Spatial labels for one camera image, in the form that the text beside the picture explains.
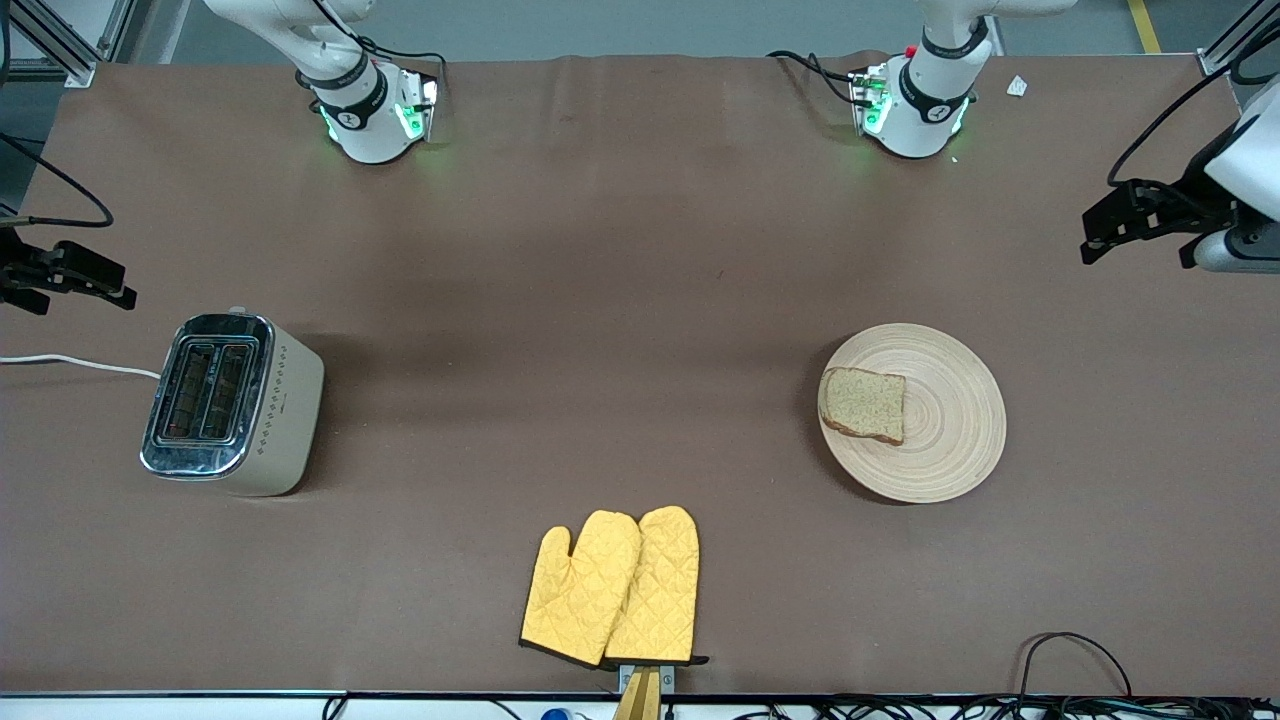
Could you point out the small white paper scrap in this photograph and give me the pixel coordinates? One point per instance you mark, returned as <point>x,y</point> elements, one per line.
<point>1017,86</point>

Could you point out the small blue object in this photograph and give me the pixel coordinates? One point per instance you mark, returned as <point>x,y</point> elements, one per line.
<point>556,714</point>

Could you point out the aluminium frame profile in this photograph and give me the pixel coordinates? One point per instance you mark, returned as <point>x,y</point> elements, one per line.
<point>1225,50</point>
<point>70,65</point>

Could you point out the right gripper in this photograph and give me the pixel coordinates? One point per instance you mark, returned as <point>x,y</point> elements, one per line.
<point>22,270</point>

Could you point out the yellow quilted oven mitt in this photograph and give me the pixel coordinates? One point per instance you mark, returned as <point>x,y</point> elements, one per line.
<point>575,600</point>
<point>662,590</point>

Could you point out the brown bread slice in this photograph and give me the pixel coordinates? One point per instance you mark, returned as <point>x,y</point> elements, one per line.
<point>865,405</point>

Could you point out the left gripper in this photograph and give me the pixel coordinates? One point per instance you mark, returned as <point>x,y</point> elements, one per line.
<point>1188,211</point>

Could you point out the brown table cover cloth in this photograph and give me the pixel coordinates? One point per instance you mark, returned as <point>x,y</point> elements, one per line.
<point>650,250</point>

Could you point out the grey metal bracket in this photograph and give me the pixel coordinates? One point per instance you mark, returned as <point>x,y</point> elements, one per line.
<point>668,677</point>

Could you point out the beige chrome two-slot toaster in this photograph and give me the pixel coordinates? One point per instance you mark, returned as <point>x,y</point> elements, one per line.
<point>265,420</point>

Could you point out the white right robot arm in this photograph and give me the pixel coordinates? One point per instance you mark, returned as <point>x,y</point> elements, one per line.
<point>365,110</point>

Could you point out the round wooden plate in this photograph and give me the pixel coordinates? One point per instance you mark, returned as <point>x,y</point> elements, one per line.
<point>950,420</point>

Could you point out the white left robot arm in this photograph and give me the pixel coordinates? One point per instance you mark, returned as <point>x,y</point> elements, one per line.
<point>925,100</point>

